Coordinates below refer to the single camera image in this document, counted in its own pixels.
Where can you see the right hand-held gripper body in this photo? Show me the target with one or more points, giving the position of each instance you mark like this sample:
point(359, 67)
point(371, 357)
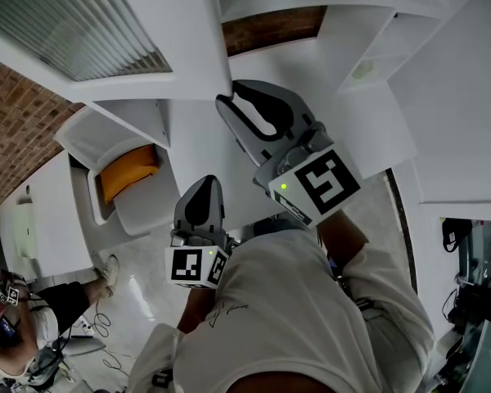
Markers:
point(327, 182)

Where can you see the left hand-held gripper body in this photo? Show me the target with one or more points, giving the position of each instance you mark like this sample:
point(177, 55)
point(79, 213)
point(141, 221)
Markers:
point(186, 264)

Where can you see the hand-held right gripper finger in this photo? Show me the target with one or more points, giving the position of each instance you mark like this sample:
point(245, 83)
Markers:
point(237, 131)
point(300, 111)

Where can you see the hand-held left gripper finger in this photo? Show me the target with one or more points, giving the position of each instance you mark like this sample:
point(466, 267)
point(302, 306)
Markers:
point(180, 219)
point(218, 211)

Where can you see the white ribbed glass cabinet door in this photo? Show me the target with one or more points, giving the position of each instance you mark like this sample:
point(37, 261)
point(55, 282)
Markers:
point(86, 23)

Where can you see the person's left forearm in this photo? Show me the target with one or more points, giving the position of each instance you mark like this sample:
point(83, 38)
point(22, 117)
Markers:
point(196, 309)

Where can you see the person's right forearm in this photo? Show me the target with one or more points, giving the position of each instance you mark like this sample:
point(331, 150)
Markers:
point(339, 240)

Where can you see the white desk with drawers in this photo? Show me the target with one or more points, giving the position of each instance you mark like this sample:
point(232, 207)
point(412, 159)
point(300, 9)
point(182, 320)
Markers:
point(352, 117)

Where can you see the white office chair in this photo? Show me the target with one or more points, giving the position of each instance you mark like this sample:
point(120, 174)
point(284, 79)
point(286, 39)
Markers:
point(147, 211)

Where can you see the orange cushion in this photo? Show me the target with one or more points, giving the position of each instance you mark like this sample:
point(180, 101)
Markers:
point(127, 170)

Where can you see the pale green bowl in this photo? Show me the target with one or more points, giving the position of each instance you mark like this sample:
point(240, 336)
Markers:
point(364, 70)

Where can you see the white cubby shelf unit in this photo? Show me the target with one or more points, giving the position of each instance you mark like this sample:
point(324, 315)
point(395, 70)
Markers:
point(343, 43)

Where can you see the white hutch support panel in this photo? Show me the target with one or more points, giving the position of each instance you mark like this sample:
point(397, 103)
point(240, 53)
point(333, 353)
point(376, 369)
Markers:
point(127, 117)

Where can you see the person's white t-shirt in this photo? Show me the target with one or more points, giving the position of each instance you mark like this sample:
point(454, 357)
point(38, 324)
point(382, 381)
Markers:
point(286, 322)

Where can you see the white power strip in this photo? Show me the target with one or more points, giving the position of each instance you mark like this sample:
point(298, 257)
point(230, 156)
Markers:
point(86, 330)

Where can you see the white plain table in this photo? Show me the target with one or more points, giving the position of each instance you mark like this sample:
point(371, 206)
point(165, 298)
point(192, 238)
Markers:
point(57, 219)

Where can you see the grey curved shell seat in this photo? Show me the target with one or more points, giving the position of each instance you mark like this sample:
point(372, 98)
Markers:
point(86, 346)

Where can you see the black hanging bag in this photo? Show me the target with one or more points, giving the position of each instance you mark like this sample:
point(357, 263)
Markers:
point(454, 236)

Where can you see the black equipment pile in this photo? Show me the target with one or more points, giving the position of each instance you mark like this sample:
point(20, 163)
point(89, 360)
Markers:
point(483, 301)

